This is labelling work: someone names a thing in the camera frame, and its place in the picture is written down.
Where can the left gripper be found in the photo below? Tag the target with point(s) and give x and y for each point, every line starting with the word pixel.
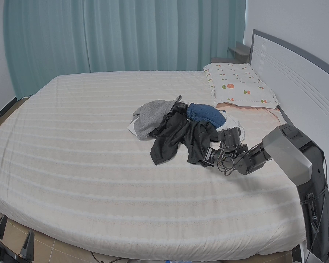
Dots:
pixel 8 253

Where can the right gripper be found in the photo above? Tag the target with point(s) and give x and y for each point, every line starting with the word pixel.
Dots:
pixel 212 156

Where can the black T-shirt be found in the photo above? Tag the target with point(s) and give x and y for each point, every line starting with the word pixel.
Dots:
pixel 170 136

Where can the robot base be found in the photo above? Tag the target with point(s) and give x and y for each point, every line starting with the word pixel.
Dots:
pixel 178 261

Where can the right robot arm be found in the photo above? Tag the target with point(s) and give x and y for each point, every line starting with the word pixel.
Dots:
pixel 290 152

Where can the pile of clothes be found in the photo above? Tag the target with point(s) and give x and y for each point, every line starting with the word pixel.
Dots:
pixel 150 114

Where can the bed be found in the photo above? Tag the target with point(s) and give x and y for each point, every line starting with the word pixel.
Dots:
pixel 98 160

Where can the white printed pillow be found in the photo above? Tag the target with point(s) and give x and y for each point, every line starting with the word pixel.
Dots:
pixel 241 83

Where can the grey bedside table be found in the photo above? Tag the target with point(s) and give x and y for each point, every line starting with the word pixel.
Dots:
pixel 237 52

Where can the blue-green curtain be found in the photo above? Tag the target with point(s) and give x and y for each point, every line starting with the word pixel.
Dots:
pixel 153 23
pixel 43 37

